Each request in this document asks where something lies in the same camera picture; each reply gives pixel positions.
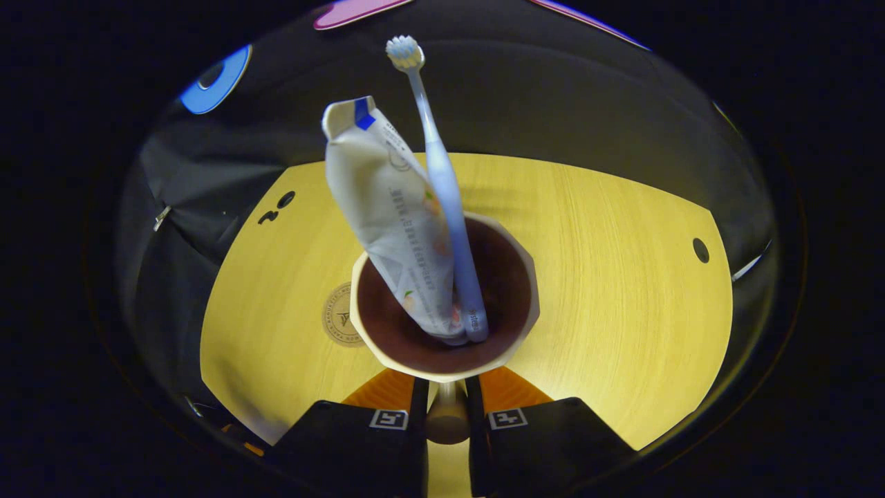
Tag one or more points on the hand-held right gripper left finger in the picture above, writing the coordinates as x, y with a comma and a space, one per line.
418, 456

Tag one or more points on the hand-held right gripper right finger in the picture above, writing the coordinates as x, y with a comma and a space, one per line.
477, 456

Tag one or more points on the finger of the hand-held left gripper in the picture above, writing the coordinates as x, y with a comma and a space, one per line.
245, 445

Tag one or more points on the beige cup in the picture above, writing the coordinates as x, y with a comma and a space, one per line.
401, 346

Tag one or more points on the round cork coaster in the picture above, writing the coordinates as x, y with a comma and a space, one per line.
339, 315

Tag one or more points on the white toothpaste tube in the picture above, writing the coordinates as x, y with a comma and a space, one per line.
387, 200

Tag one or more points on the white toothbrush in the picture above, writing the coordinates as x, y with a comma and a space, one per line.
446, 187

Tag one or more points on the wooden desktop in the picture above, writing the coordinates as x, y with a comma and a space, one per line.
622, 311

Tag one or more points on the white clip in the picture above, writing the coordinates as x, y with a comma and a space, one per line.
161, 218

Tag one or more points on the black backdrop cloth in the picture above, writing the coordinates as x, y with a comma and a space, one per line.
553, 104

